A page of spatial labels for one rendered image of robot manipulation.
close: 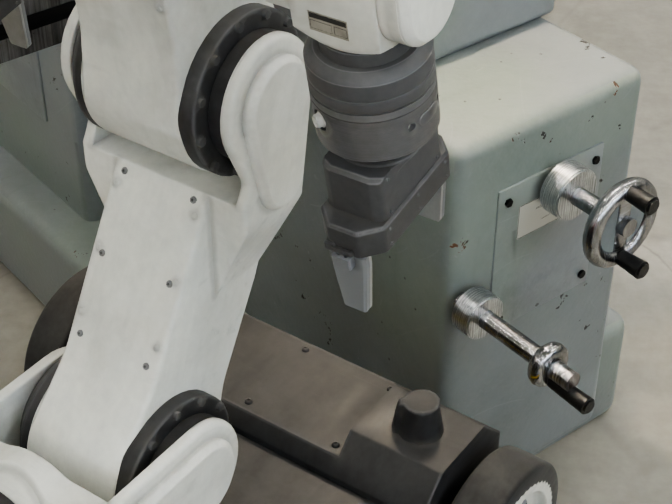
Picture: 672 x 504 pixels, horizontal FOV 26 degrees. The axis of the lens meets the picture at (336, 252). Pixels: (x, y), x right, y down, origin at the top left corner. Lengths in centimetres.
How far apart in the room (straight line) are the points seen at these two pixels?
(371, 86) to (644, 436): 148
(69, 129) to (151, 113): 121
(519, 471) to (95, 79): 56
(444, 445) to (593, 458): 90
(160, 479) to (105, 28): 38
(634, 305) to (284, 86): 153
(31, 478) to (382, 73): 49
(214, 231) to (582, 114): 68
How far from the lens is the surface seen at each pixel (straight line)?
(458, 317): 175
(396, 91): 96
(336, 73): 96
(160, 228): 124
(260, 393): 152
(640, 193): 169
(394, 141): 98
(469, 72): 181
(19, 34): 140
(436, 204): 113
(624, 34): 344
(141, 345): 126
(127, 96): 117
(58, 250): 242
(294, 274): 206
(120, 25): 114
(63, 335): 164
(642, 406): 241
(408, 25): 91
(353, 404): 150
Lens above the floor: 162
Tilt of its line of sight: 37 degrees down
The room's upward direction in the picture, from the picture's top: straight up
